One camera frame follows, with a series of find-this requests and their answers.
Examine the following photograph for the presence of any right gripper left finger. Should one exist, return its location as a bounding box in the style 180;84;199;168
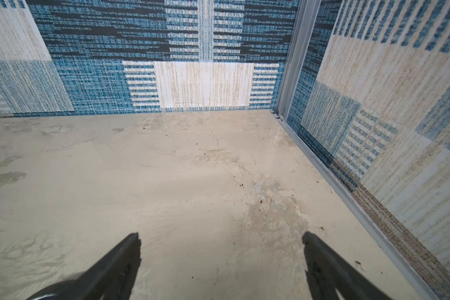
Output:
29;232;141;300

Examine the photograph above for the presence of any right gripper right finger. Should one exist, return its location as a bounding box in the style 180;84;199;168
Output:
302;231;390;300

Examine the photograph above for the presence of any aluminium corner post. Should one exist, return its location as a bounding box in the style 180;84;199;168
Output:
275;0;321;122

